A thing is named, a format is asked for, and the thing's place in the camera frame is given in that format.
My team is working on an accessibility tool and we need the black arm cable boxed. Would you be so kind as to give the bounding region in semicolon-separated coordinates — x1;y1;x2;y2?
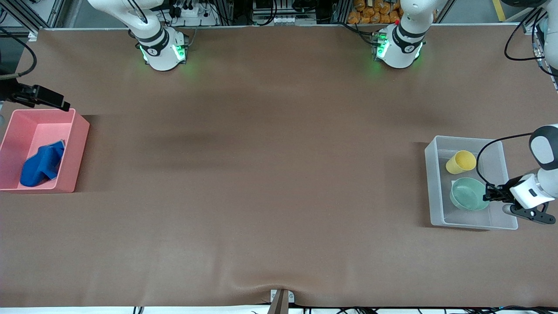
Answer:
476;7;551;188
0;27;37;81

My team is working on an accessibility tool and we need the pink plastic bin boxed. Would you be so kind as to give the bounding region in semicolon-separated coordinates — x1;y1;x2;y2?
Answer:
0;108;91;194

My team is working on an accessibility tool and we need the orange snack bag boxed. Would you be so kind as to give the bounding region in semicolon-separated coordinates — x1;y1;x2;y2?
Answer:
347;10;371;25
354;0;402;24

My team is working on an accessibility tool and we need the light green bowl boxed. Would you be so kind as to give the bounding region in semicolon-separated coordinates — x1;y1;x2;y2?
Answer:
449;177;491;212

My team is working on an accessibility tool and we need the black electronics box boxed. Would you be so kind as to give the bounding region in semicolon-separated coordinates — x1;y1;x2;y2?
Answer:
252;0;318;25

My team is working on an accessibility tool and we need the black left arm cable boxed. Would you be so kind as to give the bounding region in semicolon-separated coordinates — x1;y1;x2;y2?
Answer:
476;7;551;188

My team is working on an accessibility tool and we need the brown table cover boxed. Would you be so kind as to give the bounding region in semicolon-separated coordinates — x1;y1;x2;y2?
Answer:
0;24;558;308

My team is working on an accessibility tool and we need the blue microfibre cloth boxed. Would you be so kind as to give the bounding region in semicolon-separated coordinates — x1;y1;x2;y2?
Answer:
20;139;66;188

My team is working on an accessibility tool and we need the white power strip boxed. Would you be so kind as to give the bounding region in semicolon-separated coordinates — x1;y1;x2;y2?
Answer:
171;0;219;26

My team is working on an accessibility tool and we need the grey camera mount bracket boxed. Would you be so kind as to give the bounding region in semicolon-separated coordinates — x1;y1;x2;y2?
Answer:
267;289;296;314

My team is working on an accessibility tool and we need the aluminium frame post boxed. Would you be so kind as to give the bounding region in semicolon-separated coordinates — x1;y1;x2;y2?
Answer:
0;0;67;41
513;0;551;34

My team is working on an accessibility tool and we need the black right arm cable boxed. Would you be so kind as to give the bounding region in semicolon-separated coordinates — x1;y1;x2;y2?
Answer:
0;27;37;81

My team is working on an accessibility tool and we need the yellow plastic cup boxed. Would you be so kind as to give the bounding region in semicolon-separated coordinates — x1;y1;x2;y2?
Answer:
445;150;477;175

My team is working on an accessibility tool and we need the clear plastic bin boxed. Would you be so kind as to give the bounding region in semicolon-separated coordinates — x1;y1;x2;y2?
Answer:
424;135;519;231

